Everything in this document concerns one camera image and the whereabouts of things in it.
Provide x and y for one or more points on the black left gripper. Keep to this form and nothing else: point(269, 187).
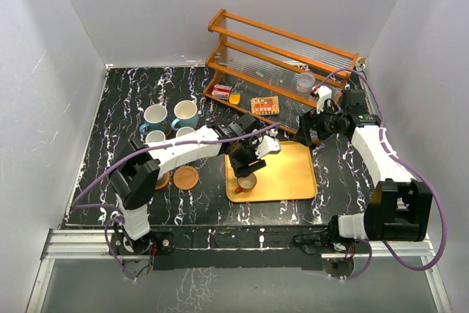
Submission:
point(247, 169)

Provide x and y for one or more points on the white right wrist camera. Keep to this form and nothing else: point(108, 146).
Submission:
point(319, 94)

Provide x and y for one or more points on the orange snack package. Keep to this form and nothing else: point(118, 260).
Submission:
point(265, 106)

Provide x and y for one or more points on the orange wooden shelf rack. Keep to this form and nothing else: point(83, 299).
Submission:
point(258, 60)

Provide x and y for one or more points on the grey blue speckled mug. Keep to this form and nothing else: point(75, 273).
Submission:
point(184, 131)

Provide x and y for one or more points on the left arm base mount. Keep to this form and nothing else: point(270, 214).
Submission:
point(152, 245)

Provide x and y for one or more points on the large blue mug front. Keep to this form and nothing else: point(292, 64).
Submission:
point(186, 115)

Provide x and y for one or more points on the large blue mug back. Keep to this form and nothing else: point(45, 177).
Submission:
point(155, 118)

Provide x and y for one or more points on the light wooden ridged coaster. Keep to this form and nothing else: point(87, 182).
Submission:
point(185, 178)

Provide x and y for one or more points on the clear plastic cup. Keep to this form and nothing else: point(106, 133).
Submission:
point(305, 82)

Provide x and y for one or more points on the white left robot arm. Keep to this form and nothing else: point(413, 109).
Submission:
point(135, 180)

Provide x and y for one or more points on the small red orange cup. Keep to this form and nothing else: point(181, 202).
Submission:
point(245, 183)

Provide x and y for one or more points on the plain orange wooden coaster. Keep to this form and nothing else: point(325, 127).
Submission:
point(163, 182)

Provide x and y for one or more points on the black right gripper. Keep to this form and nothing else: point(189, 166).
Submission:
point(307, 121)

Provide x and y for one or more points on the red white small box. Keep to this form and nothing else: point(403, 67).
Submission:
point(221, 91)

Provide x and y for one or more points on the orange yellow small packet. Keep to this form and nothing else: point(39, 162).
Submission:
point(235, 98)

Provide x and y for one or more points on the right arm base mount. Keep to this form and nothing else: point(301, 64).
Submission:
point(329, 239)

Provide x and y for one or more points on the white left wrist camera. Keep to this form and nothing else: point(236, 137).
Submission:
point(268, 145)

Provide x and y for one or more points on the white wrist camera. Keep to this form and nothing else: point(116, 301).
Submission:
point(268, 145)
point(319, 94)

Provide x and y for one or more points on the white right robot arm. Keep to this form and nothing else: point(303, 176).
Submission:
point(400, 204)

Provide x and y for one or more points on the large blue mug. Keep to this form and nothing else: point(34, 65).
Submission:
point(186, 115)
point(155, 118)

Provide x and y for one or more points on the yellow serving tray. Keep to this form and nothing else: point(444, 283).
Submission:
point(288, 175)

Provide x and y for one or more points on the pink grey mug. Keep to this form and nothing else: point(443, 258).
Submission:
point(155, 136)

